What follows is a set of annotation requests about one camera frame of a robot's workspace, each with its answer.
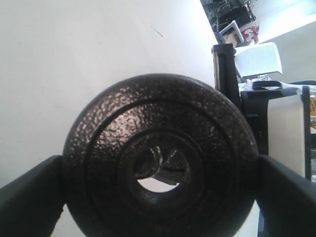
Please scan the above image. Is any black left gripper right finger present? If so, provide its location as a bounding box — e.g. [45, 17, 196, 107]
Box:
[256, 156, 316, 237]

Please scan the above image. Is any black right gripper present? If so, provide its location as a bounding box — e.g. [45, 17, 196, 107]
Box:
[241, 87, 311, 180]

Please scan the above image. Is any chrome dumbbell bar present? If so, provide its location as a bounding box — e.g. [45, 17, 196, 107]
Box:
[133, 154, 177, 185]

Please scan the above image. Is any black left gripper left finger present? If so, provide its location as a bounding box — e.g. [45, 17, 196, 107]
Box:
[0, 156, 66, 237]

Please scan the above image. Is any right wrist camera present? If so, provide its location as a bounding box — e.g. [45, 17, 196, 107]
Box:
[212, 44, 244, 120]

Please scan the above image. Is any black weight plate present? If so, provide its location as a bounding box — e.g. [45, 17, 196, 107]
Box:
[62, 74, 258, 237]

